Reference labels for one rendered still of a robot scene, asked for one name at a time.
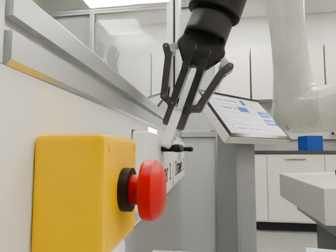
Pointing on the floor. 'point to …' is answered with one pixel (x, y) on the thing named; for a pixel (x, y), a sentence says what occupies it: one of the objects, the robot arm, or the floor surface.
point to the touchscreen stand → (236, 197)
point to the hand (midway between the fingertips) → (172, 128)
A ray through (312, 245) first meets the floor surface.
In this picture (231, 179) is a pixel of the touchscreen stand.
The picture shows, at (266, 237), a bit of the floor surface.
